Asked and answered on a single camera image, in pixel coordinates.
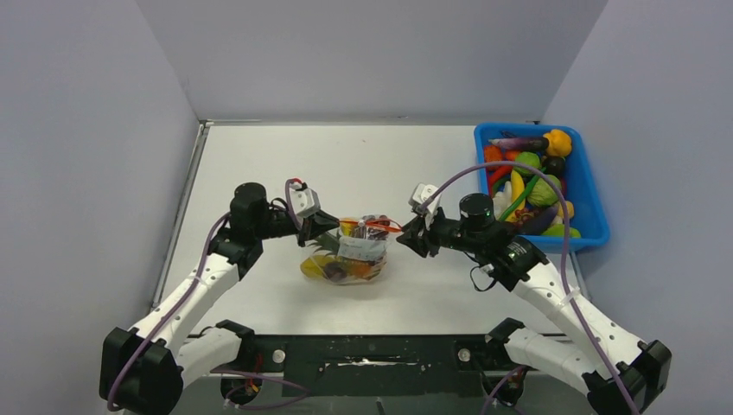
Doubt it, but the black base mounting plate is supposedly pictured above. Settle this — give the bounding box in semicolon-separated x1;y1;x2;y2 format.
216;320;517;410

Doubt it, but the toy green custard apple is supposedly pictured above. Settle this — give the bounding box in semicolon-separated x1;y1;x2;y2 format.
513;151;541;176

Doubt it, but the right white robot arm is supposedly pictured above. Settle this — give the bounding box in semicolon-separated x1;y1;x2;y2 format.
397;187;672;414

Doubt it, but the purple cable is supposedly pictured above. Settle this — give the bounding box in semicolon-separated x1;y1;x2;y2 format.
417;161;640;415
106;178;313;412

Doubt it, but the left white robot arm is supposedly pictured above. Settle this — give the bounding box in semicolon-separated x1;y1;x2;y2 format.
99;179;340;414

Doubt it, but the toy yellow mango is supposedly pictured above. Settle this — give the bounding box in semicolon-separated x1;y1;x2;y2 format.
300;255;338;280

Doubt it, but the toy pineapple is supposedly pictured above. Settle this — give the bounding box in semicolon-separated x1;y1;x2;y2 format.
307;233;341;256

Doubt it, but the toy light green cabbage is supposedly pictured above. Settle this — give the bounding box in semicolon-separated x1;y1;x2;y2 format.
526;177;558;208

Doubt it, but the toy dark passion fruit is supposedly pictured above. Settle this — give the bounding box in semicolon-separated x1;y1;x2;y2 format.
323;261;348;283

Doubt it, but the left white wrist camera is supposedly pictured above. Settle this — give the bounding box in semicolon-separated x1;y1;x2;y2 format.
286;182;321;220

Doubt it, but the toy dark avocado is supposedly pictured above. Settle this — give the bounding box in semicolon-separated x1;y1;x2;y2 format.
542;156;566;178

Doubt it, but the blue plastic bin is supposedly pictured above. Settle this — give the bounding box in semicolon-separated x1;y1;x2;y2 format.
474;123;610;252

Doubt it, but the toy yellow banana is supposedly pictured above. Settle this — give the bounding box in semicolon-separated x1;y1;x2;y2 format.
506;170;526;222

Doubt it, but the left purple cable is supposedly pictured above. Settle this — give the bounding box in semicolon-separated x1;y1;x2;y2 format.
106;178;313;412

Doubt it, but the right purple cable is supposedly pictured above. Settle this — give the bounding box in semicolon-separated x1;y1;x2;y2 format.
417;161;640;415

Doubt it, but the toy green chili pepper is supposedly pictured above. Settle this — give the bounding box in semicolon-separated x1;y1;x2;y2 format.
500;171;539;221

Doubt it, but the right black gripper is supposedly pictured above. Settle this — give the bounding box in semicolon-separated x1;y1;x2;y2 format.
398;204;483;258

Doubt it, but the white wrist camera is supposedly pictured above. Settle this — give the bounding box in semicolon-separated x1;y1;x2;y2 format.
286;182;321;220
408;182;441;216

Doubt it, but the toy white garlic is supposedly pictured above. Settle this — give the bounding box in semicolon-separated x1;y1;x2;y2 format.
493;190;513;220

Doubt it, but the toy green lime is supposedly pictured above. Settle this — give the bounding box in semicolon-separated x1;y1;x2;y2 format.
541;223;582;239

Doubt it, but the clear zip top bag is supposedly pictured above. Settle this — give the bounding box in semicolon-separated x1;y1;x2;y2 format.
300;214;402;284

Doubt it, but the toy purple eggplant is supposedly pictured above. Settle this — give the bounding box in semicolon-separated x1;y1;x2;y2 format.
488;137;550;152

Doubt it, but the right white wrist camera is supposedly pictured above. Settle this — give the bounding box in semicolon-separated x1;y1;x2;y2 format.
408;182;441;216

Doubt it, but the toy orange bell pepper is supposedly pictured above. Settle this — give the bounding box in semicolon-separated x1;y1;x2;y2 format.
543;129;573;157

